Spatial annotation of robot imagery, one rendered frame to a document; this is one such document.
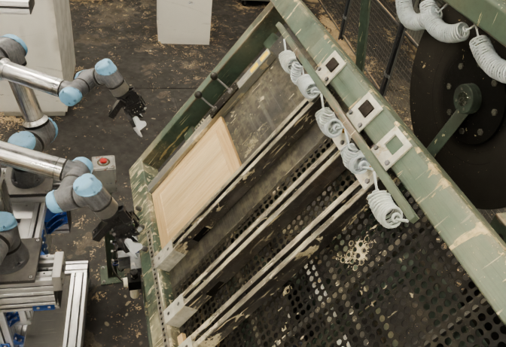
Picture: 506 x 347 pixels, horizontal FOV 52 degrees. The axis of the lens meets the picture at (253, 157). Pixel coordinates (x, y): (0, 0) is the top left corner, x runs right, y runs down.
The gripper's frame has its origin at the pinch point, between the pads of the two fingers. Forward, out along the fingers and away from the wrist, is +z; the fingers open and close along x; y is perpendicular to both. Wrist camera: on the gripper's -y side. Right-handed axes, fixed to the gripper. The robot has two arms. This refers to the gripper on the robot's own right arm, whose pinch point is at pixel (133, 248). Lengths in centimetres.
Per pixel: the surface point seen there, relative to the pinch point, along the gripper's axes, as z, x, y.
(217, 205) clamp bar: 20.1, 25.7, 26.7
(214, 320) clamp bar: 29.5, -19.0, 16.0
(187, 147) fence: 24, 77, 15
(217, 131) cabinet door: 18, 71, 33
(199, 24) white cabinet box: 126, 423, 10
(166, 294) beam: 42.6, 10.6, -8.3
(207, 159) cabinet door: 24, 61, 25
